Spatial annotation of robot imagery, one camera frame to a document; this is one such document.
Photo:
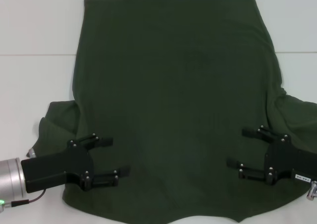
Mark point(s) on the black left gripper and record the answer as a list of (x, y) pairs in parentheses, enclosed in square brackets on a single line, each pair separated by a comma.
[(57, 167)]

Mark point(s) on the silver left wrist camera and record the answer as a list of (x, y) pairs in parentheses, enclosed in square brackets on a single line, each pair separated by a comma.
[(31, 152)]

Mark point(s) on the dark green t-shirt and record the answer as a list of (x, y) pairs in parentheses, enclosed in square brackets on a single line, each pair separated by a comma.
[(173, 85)]

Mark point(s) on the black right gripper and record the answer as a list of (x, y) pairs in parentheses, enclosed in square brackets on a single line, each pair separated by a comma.
[(282, 157)]

